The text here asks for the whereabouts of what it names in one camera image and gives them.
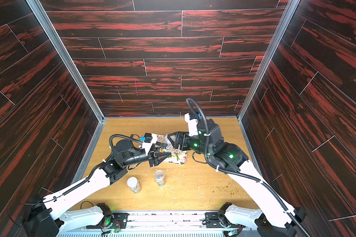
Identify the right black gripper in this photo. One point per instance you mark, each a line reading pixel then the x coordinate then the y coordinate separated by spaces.
pixel 181 140

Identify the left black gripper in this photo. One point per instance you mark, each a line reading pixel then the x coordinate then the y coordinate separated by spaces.
pixel 152 158

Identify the clear candy jar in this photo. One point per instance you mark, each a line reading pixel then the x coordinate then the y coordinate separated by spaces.
pixel 162 147
pixel 160 177

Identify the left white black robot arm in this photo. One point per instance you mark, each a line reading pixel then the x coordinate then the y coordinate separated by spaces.
pixel 125 152

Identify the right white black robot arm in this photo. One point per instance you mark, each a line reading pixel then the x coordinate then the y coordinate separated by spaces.
pixel 229 159

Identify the left white-lidded candy jar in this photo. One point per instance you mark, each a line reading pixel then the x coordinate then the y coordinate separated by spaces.
pixel 134 184

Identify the floral pink rectangular tray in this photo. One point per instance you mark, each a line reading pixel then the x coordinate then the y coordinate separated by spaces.
pixel 177 157

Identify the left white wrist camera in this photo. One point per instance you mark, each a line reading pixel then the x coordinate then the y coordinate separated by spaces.
pixel 148 142

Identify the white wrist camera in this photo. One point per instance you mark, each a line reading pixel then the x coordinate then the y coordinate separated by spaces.
pixel 148 142
pixel 192 121

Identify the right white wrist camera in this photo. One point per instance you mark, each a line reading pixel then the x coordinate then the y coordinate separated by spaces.
pixel 192 121

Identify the metal front rail frame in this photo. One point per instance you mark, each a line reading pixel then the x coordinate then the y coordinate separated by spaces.
pixel 166 225

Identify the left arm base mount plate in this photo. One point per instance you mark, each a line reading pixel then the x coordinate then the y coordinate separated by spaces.
pixel 114 221

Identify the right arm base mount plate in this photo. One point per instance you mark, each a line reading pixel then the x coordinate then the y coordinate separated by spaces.
pixel 212 220

